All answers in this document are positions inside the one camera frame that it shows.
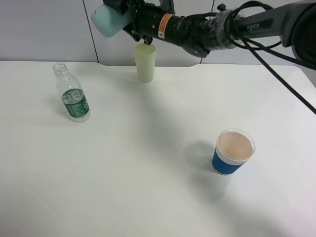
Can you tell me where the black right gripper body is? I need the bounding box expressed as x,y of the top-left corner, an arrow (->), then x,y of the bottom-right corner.
123,0 -> 192,47

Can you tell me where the clear bottle green label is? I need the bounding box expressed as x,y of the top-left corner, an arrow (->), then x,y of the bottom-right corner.
52,63 -> 91,122

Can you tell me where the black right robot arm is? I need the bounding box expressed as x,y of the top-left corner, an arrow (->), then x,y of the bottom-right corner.
103,0 -> 316,69

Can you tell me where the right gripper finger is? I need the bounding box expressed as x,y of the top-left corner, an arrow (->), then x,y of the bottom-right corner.
103,0 -> 128,14

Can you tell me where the blue sleeve paper cup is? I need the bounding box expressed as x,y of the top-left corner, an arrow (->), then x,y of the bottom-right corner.
211,128 -> 255,175

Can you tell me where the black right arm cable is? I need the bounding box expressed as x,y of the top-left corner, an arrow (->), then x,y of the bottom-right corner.
217,0 -> 316,115

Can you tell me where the pale yellow plastic cup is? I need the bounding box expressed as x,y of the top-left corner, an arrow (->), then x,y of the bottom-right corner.
134,43 -> 157,83

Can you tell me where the teal plastic cup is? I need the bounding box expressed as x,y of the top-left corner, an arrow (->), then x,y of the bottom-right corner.
91,4 -> 131,38

